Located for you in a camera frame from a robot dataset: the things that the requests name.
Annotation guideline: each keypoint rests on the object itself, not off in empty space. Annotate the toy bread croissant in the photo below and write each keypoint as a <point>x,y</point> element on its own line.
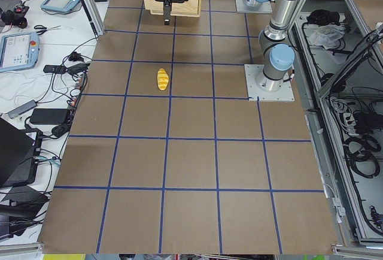
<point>162,79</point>

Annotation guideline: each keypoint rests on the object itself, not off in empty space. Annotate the power strip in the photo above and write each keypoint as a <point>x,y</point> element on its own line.
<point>76,93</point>

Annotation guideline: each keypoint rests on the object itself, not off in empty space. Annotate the black scissors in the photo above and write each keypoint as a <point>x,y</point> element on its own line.
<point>41,29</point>

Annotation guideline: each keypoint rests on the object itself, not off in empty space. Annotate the blue teach pendant lower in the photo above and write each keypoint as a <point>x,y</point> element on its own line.
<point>19,51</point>

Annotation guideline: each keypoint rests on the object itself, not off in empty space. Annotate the white crumpled cloth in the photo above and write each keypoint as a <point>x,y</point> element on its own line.
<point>327,36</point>

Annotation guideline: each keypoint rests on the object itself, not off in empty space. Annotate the black power adapter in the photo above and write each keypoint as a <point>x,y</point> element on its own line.
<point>49,116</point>

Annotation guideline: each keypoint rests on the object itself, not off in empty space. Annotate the black laptop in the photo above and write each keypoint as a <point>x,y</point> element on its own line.
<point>19,152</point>

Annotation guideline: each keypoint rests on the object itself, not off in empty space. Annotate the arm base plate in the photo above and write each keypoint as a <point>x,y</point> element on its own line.
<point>260,88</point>
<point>253,6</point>

